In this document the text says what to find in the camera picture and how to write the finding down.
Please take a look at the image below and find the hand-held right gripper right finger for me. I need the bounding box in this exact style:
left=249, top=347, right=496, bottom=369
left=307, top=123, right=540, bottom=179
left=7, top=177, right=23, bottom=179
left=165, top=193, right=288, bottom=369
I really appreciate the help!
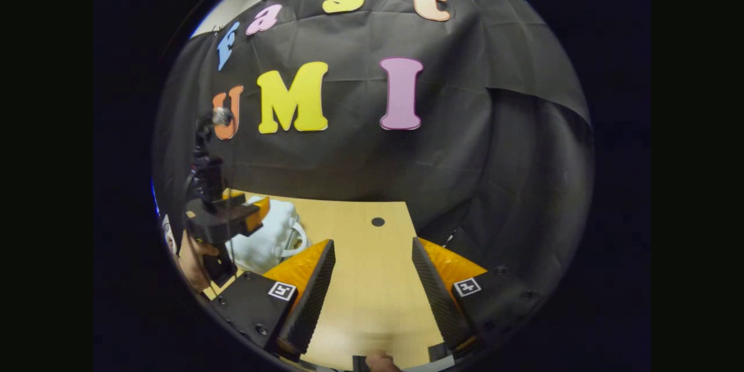
left=412, top=237, right=544, bottom=361

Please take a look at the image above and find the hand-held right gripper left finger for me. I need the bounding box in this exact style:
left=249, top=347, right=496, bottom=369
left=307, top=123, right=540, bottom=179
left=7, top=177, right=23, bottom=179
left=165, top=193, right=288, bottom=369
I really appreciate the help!
left=208, top=238, right=337, bottom=363

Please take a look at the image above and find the black backdrop cloth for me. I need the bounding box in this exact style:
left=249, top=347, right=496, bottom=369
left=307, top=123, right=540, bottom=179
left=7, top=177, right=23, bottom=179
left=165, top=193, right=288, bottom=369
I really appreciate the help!
left=152, top=0, right=595, bottom=297

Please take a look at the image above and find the white suitcase with black lining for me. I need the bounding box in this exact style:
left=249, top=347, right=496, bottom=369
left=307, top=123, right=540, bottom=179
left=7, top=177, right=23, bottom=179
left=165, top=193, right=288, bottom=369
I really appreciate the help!
left=230, top=197, right=308, bottom=275

